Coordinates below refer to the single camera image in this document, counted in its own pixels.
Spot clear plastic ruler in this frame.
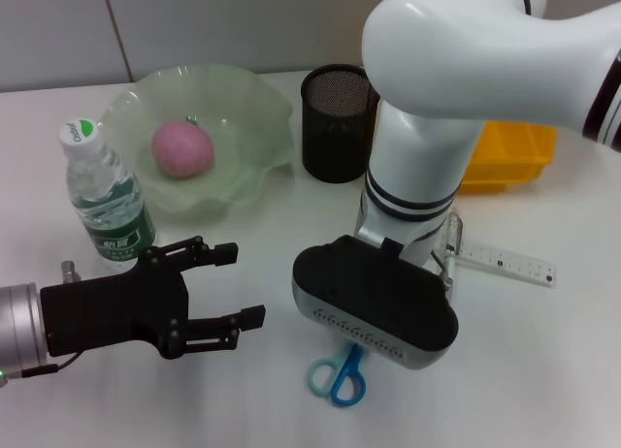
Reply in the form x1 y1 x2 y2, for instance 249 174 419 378
443 239 558 291

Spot pink toy peach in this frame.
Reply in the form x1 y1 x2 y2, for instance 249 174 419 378
151 117 215 179

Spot blue scissors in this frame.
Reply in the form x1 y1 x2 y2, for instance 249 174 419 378
306 343 368 408

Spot black mesh pen holder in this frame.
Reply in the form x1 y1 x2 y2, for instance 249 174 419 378
299 63 382 184

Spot green wavy glass fruit plate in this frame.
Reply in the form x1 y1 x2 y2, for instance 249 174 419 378
99 64 297 225

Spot yellow plastic bin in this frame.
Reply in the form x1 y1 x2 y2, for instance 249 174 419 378
458 120 558 196

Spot left arm grey cable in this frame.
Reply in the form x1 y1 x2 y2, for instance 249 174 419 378
0 259 82 380

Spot clear green-label water bottle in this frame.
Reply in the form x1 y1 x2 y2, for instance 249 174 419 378
57 118 157 274

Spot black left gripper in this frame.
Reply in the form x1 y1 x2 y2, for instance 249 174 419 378
39 235 267 362

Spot silver white pen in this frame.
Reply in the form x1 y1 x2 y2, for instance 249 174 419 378
439 212 465 304

